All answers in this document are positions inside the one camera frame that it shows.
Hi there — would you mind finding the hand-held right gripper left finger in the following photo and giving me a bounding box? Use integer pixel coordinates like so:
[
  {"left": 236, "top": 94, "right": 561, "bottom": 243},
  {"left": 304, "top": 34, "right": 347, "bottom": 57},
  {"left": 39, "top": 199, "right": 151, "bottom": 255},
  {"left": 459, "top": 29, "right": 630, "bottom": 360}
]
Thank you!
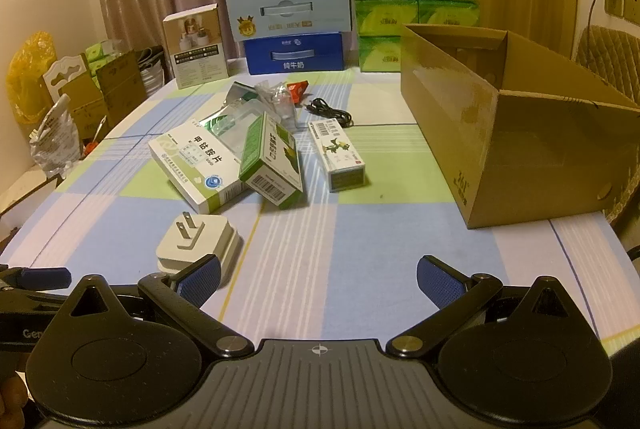
[{"left": 65, "top": 256, "right": 253, "bottom": 360}]

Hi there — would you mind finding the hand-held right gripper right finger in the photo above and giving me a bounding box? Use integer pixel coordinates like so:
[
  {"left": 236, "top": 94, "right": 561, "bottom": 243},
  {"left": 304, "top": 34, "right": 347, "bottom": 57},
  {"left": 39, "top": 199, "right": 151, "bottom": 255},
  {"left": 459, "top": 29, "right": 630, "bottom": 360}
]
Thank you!
[{"left": 385, "top": 255, "right": 576, "bottom": 358}]

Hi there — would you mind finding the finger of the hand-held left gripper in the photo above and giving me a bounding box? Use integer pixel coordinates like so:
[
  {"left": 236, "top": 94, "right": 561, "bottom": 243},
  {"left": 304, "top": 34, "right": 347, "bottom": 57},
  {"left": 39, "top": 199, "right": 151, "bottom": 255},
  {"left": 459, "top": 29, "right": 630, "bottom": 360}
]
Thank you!
[
  {"left": 0, "top": 288, "right": 76, "bottom": 310},
  {"left": 0, "top": 265, "right": 72, "bottom": 291}
]

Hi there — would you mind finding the white power adapter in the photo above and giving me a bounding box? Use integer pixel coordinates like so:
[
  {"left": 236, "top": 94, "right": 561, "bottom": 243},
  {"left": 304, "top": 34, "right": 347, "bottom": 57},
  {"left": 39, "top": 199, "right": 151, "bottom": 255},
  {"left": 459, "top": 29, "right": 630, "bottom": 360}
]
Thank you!
[{"left": 156, "top": 211, "right": 243, "bottom": 285}]

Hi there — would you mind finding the large cardboard box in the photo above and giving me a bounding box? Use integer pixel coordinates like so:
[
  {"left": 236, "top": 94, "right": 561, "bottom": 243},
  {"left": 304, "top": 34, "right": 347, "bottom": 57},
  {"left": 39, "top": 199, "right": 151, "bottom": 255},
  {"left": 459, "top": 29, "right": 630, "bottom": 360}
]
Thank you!
[{"left": 400, "top": 24, "right": 640, "bottom": 230}]

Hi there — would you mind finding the black audio cable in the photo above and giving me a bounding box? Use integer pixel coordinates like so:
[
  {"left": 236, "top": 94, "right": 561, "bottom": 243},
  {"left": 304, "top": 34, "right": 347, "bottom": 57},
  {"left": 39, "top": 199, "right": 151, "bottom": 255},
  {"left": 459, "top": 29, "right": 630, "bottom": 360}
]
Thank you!
[{"left": 303, "top": 96, "right": 356, "bottom": 128}]

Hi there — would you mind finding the red candy packet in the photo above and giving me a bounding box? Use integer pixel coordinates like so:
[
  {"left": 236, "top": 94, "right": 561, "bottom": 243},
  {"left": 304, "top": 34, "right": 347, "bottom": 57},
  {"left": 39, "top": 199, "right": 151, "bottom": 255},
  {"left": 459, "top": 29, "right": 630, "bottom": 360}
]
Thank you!
[{"left": 287, "top": 80, "right": 311, "bottom": 104}]

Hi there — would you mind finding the desktop with checked tablecloth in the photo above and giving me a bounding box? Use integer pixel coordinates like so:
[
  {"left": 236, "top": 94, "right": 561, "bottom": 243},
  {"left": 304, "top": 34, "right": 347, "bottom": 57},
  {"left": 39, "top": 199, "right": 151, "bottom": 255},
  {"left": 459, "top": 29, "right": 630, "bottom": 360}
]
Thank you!
[{"left": 0, "top": 59, "right": 640, "bottom": 350}]

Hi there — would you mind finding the white blue medicine box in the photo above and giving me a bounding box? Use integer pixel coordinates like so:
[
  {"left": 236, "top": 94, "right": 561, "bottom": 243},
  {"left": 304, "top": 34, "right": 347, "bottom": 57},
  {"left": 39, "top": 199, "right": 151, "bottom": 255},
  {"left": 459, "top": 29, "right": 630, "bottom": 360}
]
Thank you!
[{"left": 148, "top": 119, "right": 261, "bottom": 215}]

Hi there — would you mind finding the white plastic bag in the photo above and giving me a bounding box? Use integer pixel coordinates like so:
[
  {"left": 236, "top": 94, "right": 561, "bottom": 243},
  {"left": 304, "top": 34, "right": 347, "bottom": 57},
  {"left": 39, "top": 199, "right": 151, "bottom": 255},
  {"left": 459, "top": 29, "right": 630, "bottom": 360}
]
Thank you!
[{"left": 30, "top": 94, "right": 83, "bottom": 174}]

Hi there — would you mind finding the green medicine box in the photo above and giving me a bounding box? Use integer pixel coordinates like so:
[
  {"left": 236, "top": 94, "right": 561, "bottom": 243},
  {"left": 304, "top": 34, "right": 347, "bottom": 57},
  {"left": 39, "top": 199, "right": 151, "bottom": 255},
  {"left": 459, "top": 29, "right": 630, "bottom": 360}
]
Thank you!
[{"left": 239, "top": 112, "right": 304, "bottom": 210}]

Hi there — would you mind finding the small white green box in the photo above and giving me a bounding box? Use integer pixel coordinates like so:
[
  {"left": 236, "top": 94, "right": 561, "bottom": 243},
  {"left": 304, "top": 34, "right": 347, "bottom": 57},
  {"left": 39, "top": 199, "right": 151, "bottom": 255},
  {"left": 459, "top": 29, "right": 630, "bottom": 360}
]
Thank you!
[{"left": 306, "top": 119, "right": 367, "bottom": 193}]

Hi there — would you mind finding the small brown cardboard box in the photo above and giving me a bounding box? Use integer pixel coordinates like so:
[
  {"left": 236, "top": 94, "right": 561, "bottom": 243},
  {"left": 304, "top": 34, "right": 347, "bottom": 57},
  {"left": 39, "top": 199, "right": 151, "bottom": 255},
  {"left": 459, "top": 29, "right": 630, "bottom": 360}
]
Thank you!
[{"left": 60, "top": 76, "right": 108, "bottom": 142}]

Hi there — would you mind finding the silver green foil bag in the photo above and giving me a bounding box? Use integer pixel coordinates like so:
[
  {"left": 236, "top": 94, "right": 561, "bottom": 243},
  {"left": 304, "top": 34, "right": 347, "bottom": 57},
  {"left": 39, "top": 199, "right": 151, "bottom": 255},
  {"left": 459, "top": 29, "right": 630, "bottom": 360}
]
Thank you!
[{"left": 200, "top": 81, "right": 266, "bottom": 140}]

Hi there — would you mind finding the clear plastic packaging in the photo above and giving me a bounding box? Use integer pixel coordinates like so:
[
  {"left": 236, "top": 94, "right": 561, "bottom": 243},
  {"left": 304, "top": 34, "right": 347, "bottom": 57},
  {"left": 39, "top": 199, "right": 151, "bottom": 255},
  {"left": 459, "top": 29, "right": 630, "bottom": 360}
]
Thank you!
[{"left": 252, "top": 81, "right": 298, "bottom": 130}]

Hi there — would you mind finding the yellow plastic bag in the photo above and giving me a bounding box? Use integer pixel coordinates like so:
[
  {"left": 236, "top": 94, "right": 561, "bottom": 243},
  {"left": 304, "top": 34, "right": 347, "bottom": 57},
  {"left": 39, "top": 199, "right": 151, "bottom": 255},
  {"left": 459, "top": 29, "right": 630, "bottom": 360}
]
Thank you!
[{"left": 6, "top": 31, "right": 58, "bottom": 124}]

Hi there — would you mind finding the white cutout cardboard piece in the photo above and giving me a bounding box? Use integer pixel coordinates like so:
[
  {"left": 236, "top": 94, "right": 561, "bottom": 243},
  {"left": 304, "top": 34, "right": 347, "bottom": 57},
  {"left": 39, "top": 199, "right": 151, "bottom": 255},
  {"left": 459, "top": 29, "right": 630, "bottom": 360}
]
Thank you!
[{"left": 40, "top": 54, "right": 91, "bottom": 104}]

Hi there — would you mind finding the white beige product box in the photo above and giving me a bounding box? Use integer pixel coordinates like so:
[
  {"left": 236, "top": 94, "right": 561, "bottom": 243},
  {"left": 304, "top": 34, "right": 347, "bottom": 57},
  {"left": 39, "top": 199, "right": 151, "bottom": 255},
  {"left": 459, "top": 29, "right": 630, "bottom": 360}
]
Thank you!
[{"left": 161, "top": 4, "right": 228, "bottom": 90}]

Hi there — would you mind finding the dark blue milk carton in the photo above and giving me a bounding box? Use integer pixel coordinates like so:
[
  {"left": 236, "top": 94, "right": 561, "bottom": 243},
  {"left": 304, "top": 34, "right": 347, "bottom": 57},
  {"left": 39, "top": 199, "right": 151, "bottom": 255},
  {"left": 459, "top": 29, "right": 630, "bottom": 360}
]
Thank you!
[{"left": 243, "top": 32, "right": 349, "bottom": 76}]

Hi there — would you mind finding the green tissue pack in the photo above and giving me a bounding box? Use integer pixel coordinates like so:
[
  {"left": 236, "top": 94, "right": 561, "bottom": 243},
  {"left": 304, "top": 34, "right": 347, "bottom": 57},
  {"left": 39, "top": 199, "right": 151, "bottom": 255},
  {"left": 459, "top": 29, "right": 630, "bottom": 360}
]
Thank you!
[{"left": 85, "top": 40, "right": 123, "bottom": 84}]

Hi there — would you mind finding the quilted beige chair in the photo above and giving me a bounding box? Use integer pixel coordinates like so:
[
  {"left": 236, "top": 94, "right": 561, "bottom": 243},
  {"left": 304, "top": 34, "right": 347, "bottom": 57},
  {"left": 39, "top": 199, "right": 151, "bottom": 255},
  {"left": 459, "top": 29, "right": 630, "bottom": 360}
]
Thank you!
[{"left": 572, "top": 25, "right": 640, "bottom": 225}]

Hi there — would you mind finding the light blue milk carton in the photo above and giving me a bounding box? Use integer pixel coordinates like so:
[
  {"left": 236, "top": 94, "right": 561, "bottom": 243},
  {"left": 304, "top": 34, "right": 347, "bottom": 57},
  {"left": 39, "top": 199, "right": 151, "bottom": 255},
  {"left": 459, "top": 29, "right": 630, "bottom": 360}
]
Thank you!
[{"left": 224, "top": 0, "right": 353, "bottom": 44}]

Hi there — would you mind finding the red handled screwdriver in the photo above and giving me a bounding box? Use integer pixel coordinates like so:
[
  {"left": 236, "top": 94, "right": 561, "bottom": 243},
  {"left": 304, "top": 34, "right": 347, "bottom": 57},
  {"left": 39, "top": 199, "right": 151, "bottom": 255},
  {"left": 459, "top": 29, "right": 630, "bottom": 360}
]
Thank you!
[{"left": 84, "top": 114, "right": 108, "bottom": 154}]

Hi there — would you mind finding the charger cable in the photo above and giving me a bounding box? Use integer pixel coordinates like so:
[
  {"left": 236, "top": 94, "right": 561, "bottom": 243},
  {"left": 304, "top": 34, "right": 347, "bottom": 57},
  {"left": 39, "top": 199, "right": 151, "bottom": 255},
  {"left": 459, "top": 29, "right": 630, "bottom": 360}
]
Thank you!
[{"left": 585, "top": 0, "right": 608, "bottom": 30}]

